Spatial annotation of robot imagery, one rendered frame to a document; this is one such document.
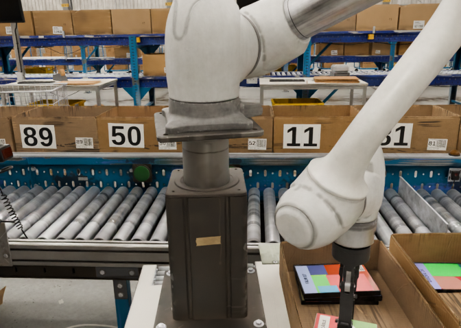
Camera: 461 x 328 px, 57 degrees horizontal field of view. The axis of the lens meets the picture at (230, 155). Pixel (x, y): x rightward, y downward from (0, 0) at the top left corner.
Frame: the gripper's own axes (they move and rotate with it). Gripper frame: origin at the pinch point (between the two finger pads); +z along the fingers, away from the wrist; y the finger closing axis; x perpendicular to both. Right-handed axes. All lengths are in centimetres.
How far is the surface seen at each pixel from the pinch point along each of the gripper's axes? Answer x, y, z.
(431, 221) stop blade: -24, 68, 3
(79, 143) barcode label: 122, 73, -13
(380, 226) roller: -8, 63, 5
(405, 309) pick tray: -13.0, 13.9, 3.0
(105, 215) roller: 91, 45, 6
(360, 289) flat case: -2.6, 14.7, 0.0
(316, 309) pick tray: 7.1, 9.0, 3.8
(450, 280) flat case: -24.9, 29.8, 2.7
